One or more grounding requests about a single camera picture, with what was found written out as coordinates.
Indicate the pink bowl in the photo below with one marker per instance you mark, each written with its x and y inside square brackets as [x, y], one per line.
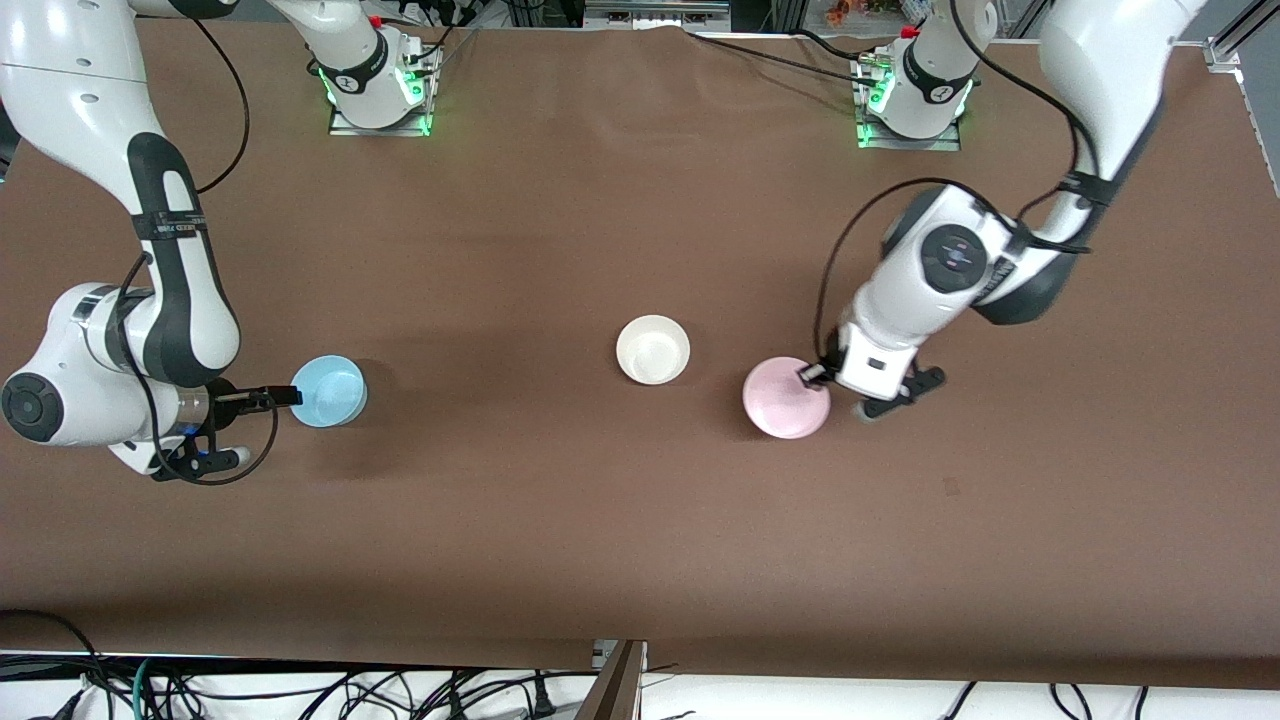
[780, 405]

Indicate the blue bowl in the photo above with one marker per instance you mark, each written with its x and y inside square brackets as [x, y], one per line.
[335, 392]

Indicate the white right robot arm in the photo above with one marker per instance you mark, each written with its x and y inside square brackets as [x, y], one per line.
[60, 100]

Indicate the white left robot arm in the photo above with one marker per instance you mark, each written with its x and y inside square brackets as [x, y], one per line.
[1100, 80]

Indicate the white bowl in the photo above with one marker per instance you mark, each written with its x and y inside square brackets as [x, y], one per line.
[652, 350]

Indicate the orange object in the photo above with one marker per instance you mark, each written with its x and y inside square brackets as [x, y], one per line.
[848, 8]

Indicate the brown table beam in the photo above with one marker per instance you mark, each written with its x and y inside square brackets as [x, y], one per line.
[612, 690]

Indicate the black floor plug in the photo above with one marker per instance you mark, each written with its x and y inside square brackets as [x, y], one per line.
[545, 695]

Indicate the grey power strip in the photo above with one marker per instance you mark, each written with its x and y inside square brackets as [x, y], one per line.
[650, 12]

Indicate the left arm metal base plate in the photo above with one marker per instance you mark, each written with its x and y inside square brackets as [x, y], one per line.
[870, 143]

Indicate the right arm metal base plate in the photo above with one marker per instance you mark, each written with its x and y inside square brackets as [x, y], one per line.
[340, 125]

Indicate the aluminium frame profile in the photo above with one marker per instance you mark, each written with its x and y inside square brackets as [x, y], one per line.
[1225, 50]

